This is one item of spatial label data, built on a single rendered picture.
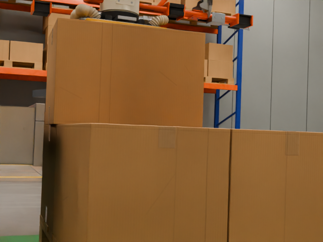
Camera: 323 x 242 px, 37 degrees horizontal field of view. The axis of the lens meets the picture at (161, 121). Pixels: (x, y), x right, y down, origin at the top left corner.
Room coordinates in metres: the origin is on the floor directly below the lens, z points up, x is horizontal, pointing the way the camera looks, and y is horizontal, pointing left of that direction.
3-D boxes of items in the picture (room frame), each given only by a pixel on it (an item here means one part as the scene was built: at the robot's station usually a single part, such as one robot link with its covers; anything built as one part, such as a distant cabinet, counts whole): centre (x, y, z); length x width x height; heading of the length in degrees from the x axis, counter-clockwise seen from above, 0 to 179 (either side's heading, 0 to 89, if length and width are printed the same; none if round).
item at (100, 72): (2.05, 0.18, 0.74); 0.60 x 0.40 x 0.40; 108
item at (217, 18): (2.21, -0.24, 1.07); 0.07 x 0.07 x 0.04; 21
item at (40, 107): (1.91, 0.53, 0.58); 0.70 x 0.03 x 0.06; 20
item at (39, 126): (1.91, 0.52, 0.47); 0.70 x 0.03 x 0.15; 20
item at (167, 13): (2.13, -0.04, 1.07); 0.10 x 0.08 x 0.06; 21
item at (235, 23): (2.25, -0.36, 1.07); 0.08 x 0.07 x 0.05; 111
